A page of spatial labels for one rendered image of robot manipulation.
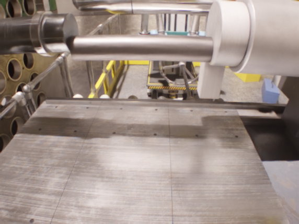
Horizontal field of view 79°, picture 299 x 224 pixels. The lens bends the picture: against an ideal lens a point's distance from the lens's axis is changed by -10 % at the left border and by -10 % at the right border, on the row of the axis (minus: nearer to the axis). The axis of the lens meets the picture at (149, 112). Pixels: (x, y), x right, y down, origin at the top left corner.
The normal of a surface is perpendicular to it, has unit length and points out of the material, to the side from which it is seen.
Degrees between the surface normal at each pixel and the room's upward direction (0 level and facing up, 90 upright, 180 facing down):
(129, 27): 90
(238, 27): 67
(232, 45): 95
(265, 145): 0
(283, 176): 0
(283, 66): 115
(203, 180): 0
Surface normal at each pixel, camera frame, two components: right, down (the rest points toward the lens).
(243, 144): 0.00, -0.82
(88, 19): -0.05, 0.57
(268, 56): -0.05, 0.76
